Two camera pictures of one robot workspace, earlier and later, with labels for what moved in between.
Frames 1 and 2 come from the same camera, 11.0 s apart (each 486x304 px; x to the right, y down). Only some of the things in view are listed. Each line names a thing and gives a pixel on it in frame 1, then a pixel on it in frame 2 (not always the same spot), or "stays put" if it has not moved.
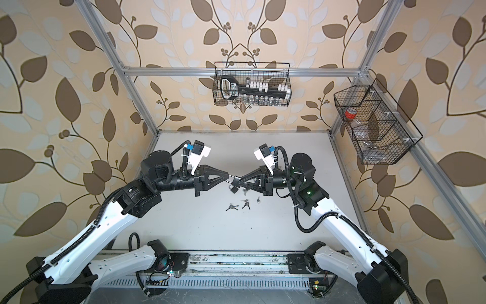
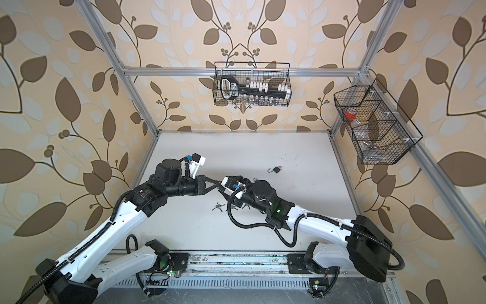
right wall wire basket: x=376 y=125 stays put
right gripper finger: x=250 y=186 -> x=228 y=197
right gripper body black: x=267 y=186 -> x=237 y=201
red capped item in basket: x=350 y=113 stays put
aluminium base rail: x=225 y=271 stays put
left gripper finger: x=210 y=171 -> x=212 y=180
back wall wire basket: x=252 y=84 stays put
